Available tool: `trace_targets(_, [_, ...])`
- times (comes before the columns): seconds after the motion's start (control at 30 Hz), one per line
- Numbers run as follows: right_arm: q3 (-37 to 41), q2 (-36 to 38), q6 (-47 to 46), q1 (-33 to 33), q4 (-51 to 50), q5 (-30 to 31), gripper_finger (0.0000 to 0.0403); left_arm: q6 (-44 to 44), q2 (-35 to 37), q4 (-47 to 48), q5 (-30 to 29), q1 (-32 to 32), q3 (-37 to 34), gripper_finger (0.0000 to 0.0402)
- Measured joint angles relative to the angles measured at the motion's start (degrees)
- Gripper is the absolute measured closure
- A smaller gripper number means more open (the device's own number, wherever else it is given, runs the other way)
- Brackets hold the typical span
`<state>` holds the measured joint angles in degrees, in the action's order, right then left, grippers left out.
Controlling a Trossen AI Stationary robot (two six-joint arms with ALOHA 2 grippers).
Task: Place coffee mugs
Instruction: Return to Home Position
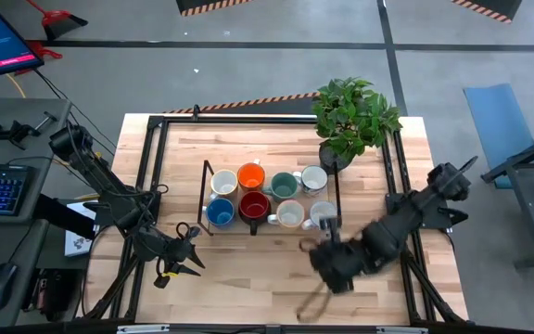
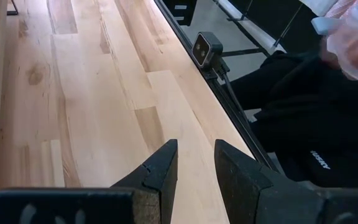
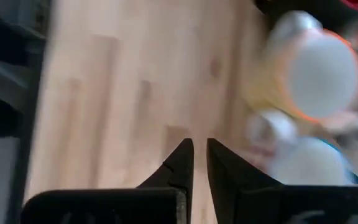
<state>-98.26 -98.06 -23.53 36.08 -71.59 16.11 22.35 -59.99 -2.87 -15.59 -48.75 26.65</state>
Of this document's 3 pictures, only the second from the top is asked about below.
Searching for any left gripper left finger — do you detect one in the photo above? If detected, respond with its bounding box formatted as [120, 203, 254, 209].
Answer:
[0, 139, 179, 224]

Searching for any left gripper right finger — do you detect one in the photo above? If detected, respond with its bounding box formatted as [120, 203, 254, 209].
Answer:
[214, 139, 358, 224]

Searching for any person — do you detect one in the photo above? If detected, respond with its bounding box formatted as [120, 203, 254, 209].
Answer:
[228, 0, 358, 189]

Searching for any black metal rod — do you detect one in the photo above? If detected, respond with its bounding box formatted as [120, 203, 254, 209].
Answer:
[221, 46, 269, 58]

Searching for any black drawer cabinet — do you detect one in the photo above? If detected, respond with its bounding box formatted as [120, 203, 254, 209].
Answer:
[163, 0, 198, 27]

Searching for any grey chair armrest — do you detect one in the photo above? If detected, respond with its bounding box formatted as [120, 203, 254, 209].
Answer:
[311, 16, 338, 35]

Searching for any white cloth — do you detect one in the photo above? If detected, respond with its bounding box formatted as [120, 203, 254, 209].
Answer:
[298, 0, 338, 17]

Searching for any pink striped cloth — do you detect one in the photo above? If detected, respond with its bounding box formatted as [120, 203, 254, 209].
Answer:
[323, 0, 358, 19]

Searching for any black aluminium table frame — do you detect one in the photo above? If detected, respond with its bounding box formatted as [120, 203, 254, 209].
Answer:
[153, 0, 287, 175]

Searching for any small black table camera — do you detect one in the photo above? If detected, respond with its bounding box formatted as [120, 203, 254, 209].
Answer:
[191, 31, 224, 68]

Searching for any wooden shelf black metal frame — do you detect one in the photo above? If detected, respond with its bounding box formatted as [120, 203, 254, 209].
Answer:
[6, 0, 19, 16]

